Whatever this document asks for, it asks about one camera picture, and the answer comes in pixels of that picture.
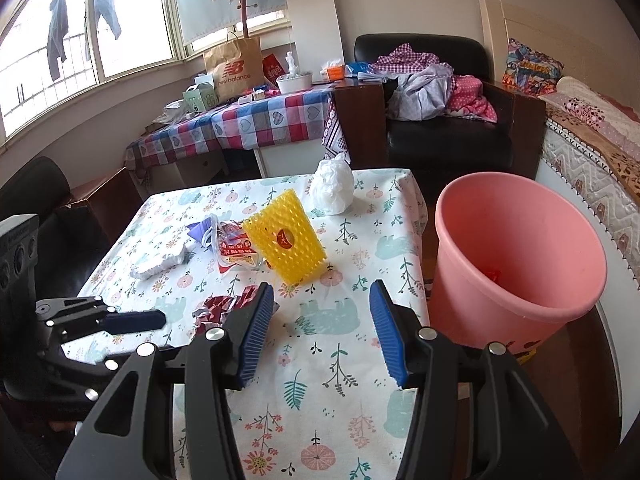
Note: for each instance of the clear crinkled plastic wrapper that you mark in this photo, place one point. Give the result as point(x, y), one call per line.
point(237, 252)

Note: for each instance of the pink dotted garment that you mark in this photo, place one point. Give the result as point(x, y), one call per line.
point(470, 97)

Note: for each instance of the checked tablecloth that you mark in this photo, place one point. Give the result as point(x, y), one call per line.
point(250, 115)

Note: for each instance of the yellow foam net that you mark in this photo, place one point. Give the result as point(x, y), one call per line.
point(295, 255)

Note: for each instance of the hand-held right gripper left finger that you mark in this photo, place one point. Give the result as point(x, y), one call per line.
point(255, 335)

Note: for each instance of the dark hanging garment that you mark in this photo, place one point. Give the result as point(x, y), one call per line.
point(107, 7)
point(57, 30)

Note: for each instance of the colourful pillow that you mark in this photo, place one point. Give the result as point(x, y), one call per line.
point(532, 67)

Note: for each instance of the grey garment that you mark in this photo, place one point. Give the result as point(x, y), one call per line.
point(420, 92)

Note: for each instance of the white bowl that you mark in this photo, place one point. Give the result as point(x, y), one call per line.
point(295, 84)

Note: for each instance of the pink patchwork quilt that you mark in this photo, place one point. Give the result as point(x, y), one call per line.
point(600, 110)

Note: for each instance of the floral tablecloth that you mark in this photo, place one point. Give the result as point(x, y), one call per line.
point(325, 320)

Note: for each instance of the orange tissue box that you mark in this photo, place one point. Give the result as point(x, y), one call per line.
point(332, 71)

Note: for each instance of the wooden coat rack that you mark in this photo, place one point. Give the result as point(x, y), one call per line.
point(246, 15)

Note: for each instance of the pale green box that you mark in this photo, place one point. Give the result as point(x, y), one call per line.
point(200, 100)

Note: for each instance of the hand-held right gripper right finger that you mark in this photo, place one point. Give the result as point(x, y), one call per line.
point(387, 335)

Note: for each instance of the blue packet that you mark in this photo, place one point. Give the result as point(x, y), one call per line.
point(357, 67)

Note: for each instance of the purple patterned cloth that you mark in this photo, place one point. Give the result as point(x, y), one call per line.
point(335, 135)

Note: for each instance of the purple plastic piece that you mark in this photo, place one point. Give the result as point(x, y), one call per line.
point(200, 232)

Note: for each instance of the brown leaf blanket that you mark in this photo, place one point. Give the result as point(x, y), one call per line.
point(600, 150)

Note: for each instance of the cartoon print wrapper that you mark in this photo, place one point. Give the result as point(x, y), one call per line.
point(220, 307)

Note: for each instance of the black armchair with wooden arms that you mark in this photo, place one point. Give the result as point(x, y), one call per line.
point(65, 250)
point(450, 145)

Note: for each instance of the grey plastic bag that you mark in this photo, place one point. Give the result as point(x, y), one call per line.
point(170, 112)

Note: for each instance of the purple plaid shirt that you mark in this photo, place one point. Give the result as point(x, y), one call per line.
point(400, 57)

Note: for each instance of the white foam net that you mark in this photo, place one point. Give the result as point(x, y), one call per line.
point(160, 262)

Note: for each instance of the red gift bag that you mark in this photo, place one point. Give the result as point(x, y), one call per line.
point(272, 67)

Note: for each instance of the pink plastic bin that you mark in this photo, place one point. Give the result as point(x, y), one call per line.
point(500, 220)

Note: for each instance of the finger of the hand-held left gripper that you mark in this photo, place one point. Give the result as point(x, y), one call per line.
point(107, 362)
point(135, 321)

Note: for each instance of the bed with wooden headboard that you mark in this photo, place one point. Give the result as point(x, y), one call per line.
point(575, 175)

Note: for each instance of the small clear knotted bag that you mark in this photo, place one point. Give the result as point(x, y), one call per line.
point(291, 65)

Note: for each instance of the window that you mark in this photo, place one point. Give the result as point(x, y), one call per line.
point(140, 25)

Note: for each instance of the small white box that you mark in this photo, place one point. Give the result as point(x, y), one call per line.
point(246, 100)
point(259, 95)

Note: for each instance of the white plastic bag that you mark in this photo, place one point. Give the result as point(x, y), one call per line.
point(330, 187)

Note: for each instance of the brown paper bag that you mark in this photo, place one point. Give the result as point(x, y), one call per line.
point(235, 70)

